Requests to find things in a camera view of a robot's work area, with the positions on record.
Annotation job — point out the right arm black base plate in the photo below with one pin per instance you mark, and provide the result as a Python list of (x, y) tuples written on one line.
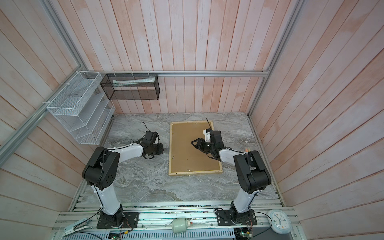
[(231, 217)]

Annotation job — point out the white wall clock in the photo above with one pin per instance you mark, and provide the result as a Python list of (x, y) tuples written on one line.
[(279, 221)]

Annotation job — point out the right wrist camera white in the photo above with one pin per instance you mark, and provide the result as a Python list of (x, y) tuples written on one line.
[(207, 134)]

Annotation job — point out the paper in black basket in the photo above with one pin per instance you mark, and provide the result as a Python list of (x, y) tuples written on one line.
[(147, 82)]

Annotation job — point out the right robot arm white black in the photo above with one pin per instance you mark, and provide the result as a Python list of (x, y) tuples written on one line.
[(253, 175)]

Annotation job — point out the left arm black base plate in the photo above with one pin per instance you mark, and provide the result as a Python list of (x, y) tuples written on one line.
[(119, 220)]

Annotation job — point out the white wire mesh shelf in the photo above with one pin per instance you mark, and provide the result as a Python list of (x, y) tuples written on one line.
[(83, 112)]

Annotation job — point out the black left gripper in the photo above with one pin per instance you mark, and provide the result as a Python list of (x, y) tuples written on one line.
[(161, 150)]

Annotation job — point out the wooden backing board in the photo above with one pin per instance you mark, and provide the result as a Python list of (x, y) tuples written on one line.
[(192, 150)]

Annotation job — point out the white cylindrical device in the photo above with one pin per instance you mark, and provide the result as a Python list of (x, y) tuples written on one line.
[(180, 225)]

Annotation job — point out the black wire mesh basket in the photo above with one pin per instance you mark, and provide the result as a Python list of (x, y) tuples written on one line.
[(128, 87)]

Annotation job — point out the light wooden picture frame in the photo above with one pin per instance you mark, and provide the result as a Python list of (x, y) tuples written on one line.
[(195, 173)]

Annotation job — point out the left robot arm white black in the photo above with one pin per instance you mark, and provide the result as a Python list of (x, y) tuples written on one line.
[(101, 170)]

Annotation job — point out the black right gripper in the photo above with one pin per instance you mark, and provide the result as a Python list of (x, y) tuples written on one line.
[(200, 144)]

